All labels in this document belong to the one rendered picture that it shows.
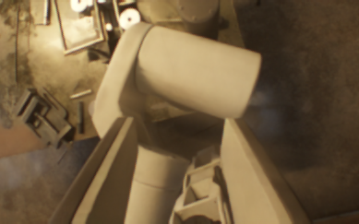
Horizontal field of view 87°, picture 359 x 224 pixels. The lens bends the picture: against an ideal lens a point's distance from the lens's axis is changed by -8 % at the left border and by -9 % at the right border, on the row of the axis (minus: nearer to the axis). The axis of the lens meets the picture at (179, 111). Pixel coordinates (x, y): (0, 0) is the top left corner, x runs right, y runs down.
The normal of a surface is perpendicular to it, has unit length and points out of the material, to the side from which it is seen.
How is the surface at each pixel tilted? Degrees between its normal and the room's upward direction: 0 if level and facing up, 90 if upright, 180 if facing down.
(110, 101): 15
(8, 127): 0
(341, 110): 0
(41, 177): 0
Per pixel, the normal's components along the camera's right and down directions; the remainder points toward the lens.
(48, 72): -0.18, 0.09
